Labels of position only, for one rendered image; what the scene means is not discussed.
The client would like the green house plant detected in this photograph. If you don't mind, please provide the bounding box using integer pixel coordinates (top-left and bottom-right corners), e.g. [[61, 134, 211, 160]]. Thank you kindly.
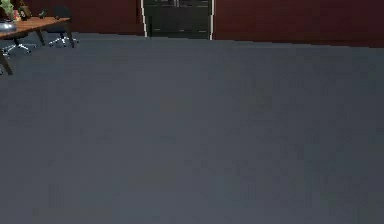
[[0, 0, 16, 22]]

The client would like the brown wooden table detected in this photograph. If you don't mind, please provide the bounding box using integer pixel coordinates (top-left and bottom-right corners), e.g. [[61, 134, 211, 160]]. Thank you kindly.
[[0, 17, 76, 76]]

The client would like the dark room door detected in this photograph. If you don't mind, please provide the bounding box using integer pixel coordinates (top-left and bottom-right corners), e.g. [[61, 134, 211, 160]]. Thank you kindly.
[[141, 0, 215, 40]]

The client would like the grey bowl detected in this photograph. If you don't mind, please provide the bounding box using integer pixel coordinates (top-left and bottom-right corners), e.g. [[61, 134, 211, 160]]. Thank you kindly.
[[0, 20, 18, 34]]

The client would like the dark office chair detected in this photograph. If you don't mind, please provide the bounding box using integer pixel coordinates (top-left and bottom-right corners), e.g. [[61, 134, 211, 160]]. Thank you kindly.
[[45, 5, 80, 47], [0, 32, 37, 57]]

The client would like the small dark pot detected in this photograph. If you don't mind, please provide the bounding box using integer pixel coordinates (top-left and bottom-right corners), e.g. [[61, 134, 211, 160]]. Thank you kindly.
[[18, 3, 32, 21]]

